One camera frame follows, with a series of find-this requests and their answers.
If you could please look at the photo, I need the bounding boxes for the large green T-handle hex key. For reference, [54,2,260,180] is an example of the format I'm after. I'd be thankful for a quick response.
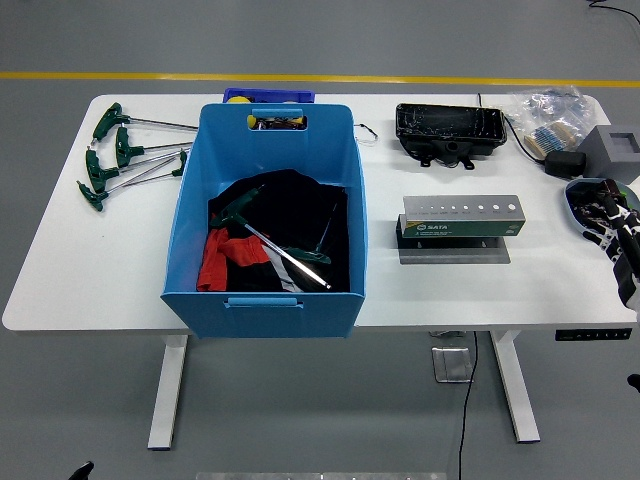
[208,185,333,291]

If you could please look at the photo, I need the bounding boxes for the black plastic tray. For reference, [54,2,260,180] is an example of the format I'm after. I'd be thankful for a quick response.
[395,103,508,170]

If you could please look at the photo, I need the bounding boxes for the clear plastic parts bag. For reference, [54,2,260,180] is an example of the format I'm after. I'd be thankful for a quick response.
[507,85,596,151]

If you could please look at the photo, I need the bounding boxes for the black table control panel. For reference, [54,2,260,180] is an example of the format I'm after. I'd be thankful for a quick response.
[554,327,633,343]

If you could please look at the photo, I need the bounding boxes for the black and red garment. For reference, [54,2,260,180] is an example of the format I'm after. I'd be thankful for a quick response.
[195,168,351,294]

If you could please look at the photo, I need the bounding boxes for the small green T-handle hex key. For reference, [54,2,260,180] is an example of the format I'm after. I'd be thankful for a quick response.
[292,199,337,266]

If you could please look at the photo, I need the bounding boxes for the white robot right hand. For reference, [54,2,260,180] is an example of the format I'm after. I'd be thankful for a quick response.
[581,191,640,314]

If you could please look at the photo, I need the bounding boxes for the white left table leg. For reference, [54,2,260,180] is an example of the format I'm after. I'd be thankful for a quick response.
[147,333,190,451]

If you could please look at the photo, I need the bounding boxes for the metal wire carabiner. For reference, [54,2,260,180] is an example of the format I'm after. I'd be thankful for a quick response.
[353,122,380,148]

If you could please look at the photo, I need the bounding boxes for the black floor cable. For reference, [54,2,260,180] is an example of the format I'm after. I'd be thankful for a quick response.
[457,330,480,480]

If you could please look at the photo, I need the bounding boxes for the short green T-handle hex key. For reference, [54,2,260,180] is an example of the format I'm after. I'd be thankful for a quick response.
[121,149,190,188]

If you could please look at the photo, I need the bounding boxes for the small dark blue bin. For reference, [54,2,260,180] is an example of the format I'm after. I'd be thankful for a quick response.
[222,87,317,105]

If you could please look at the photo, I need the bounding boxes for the black power adapter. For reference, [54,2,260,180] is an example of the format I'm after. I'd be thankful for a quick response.
[543,151,587,179]

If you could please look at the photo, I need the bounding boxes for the white right table leg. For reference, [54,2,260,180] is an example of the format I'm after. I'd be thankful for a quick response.
[488,329,542,445]

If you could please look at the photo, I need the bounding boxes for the black adapter cord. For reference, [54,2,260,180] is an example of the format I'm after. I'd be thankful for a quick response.
[477,92,547,164]

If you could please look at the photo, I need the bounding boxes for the light blue parts tray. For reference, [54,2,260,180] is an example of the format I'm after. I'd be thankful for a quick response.
[563,178,640,241]

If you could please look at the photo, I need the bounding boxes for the large blue plastic box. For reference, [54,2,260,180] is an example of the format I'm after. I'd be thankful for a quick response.
[159,102,369,341]

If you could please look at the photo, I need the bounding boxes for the silver green hex key stand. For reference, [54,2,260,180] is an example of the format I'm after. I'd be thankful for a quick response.
[395,194,527,266]

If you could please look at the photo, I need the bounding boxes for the black background cable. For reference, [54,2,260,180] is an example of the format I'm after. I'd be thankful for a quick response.
[587,0,640,26]

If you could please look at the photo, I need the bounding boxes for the white table leg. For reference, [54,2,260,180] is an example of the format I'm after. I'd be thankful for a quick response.
[147,333,190,451]
[488,329,542,445]

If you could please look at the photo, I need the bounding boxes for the metal floor plate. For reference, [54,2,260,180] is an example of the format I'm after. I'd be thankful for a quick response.
[431,345,475,384]

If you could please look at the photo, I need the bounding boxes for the taped resistor strip bundle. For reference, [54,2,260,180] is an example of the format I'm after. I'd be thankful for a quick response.
[522,121,587,161]

